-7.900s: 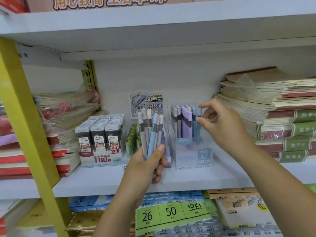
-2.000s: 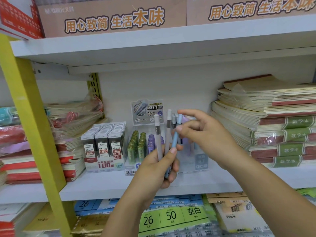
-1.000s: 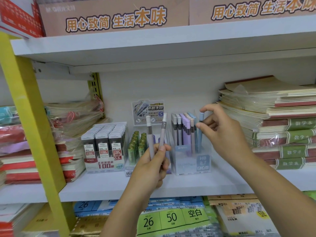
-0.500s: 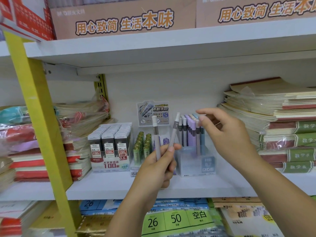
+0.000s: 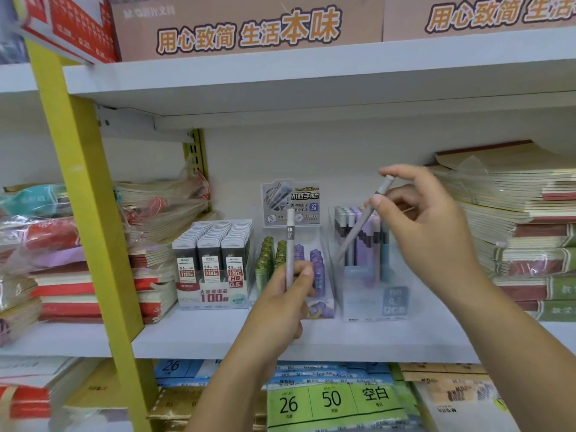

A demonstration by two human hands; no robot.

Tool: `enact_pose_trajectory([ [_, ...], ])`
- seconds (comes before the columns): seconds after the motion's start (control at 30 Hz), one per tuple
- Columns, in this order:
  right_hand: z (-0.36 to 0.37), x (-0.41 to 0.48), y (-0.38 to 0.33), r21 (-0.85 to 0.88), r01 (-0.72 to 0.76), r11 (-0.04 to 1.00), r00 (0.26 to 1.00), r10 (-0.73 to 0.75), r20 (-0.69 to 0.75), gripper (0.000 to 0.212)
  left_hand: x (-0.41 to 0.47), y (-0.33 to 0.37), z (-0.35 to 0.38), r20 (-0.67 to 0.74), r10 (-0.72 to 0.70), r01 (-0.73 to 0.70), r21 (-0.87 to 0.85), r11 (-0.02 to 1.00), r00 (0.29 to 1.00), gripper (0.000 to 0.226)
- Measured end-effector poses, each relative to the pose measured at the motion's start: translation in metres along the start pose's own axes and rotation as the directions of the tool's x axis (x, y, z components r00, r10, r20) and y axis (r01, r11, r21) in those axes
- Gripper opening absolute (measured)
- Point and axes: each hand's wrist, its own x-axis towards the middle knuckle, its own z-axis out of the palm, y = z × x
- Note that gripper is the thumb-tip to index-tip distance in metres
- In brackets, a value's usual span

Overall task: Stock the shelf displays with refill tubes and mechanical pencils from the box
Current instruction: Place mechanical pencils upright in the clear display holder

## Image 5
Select red white striped pack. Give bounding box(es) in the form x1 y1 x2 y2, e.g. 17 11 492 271
8 0 121 66

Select person's right hand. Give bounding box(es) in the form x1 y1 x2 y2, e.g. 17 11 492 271
368 164 485 302

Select cluster of slim refills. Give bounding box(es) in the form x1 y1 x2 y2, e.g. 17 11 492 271
334 205 391 284

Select clear display of green purple tubes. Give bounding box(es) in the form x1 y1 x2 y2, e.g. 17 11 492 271
250 177 336 320

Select clear box with blue label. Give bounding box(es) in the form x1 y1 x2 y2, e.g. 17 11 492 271
331 206 411 322

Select orange pink sign board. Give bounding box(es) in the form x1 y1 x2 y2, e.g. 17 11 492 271
382 0 576 43
110 0 386 62

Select pink paper sheet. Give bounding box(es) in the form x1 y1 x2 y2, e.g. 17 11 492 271
35 247 86 271

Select person's right forearm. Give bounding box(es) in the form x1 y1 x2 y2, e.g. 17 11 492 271
448 269 576 432

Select rows of lead tubes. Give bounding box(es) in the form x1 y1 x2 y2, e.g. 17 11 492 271
255 236 326 298

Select clear pen packs red label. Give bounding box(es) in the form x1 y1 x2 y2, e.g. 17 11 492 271
0 0 30 66

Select person's left hand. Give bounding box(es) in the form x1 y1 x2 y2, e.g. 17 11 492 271
245 260 316 364

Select wrapped red-band notebook pack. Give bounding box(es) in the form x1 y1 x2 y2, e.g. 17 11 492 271
0 218 82 262

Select beige notebook stack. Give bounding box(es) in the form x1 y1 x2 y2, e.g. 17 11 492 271
425 140 576 322
400 363 523 432

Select yellow slotted bracket rail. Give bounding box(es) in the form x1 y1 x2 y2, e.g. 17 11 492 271
182 128 210 212

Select red white receipt book bundle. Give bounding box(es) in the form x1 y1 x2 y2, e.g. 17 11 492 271
0 357 102 421

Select stack of blue paper packs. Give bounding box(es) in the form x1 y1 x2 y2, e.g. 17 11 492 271
154 359 392 388

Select person's left forearm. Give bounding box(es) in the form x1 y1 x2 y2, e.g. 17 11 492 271
187 341 289 432

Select rows of lead cases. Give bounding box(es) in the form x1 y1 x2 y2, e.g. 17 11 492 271
172 219 254 284

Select stack of gold paper packs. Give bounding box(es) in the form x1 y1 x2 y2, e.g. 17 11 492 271
148 386 269 432

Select yellow notebook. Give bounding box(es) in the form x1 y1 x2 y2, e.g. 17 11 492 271
62 359 131 421

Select yellow shelf post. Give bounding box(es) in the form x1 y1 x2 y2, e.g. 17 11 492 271
11 0 158 432

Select crumpled plastic-wrapped notebook pack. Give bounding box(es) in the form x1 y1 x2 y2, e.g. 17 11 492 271
115 168 212 246

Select beige paper strap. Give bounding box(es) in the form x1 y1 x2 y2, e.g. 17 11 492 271
0 384 19 421

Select wrapped teal-band notebook pack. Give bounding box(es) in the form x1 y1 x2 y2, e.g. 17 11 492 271
0 183 73 219

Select wrapped purple-band notebook stack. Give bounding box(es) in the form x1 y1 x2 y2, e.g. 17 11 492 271
0 274 44 347

